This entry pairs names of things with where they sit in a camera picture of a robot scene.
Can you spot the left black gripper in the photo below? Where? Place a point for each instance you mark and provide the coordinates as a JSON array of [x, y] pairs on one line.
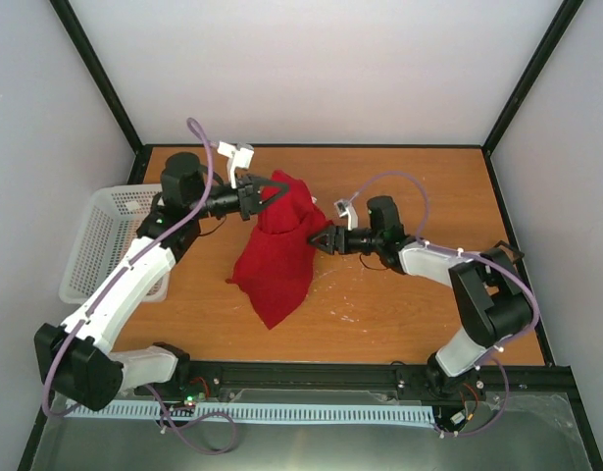
[[249, 197]]

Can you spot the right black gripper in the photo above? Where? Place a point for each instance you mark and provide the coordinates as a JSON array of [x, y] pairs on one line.
[[332, 233]]

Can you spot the red t-shirt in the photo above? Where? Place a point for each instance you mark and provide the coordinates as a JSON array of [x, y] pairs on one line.
[[276, 267]]

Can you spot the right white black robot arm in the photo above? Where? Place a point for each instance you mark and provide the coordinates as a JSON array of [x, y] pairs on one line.
[[494, 304]]

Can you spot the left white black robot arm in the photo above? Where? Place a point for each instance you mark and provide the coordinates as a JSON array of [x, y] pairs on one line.
[[77, 359]]

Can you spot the black clear brooch box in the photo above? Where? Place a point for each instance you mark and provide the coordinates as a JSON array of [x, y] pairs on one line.
[[514, 253]]

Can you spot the white perforated plastic basket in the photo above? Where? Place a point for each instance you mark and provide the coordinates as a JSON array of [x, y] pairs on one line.
[[108, 226]]

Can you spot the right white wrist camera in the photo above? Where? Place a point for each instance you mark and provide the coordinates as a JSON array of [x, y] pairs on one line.
[[346, 210]]

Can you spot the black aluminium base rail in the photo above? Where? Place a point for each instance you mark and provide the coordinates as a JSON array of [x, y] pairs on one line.
[[399, 380]]

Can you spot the light blue cable duct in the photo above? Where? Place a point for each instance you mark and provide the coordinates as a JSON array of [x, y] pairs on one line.
[[271, 413]]

